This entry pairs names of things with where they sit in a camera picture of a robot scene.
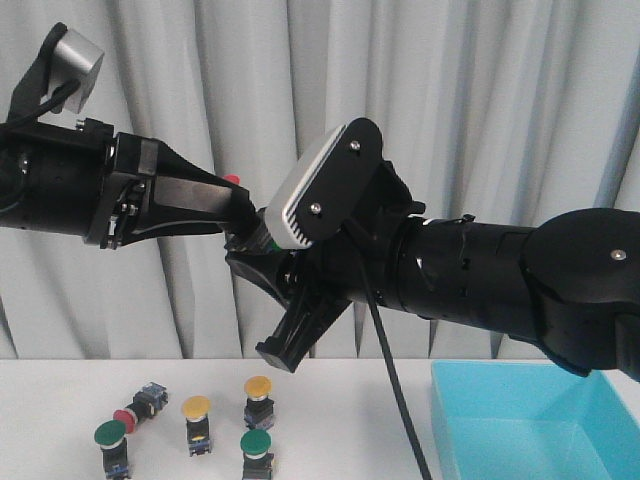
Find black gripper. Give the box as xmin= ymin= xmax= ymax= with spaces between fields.
xmin=84 ymin=133 xmax=255 ymax=250
xmin=225 ymin=160 xmax=425 ymax=373

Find red push button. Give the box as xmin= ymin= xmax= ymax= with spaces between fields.
xmin=222 ymin=173 xmax=281 ymax=254
xmin=112 ymin=382 xmax=168 ymax=434

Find yellow push button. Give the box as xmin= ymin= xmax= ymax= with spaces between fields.
xmin=181 ymin=395 xmax=212 ymax=457
xmin=244 ymin=375 xmax=274 ymax=430

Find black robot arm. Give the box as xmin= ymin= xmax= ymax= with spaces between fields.
xmin=227 ymin=161 xmax=639 ymax=379
xmin=1 ymin=119 xmax=259 ymax=249

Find light blue plastic box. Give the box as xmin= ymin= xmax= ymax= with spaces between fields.
xmin=431 ymin=360 xmax=639 ymax=479

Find right green push button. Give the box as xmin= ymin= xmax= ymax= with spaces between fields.
xmin=240 ymin=429 xmax=274 ymax=479

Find green push button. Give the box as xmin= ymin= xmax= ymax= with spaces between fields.
xmin=94 ymin=420 xmax=131 ymax=479
xmin=240 ymin=429 xmax=274 ymax=479

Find lying red push button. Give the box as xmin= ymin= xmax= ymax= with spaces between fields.
xmin=112 ymin=382 xmax=168 ymax=434

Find left green push button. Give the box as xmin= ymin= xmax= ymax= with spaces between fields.
xmin=94 ymin=420 xmax=131 ymax=479

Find grey pleated curtain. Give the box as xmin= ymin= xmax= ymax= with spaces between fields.
xmin=1 ymin=1 xmax=639 ymax=359

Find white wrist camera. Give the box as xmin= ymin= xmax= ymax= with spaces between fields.
xmin=264 ymin=118 xmax=383 ymax=250

